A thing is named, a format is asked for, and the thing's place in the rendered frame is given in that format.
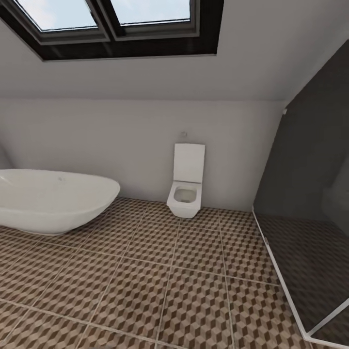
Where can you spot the bathtub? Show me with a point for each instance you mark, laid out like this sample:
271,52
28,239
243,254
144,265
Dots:
51,203

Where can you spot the toilet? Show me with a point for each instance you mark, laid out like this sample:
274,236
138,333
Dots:
184,199

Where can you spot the shower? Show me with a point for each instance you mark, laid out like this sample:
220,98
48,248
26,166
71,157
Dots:
306,336

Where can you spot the door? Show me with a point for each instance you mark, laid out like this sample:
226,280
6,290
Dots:
302,204
336,330

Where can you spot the fixed window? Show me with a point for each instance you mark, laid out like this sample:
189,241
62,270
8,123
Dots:
95,29

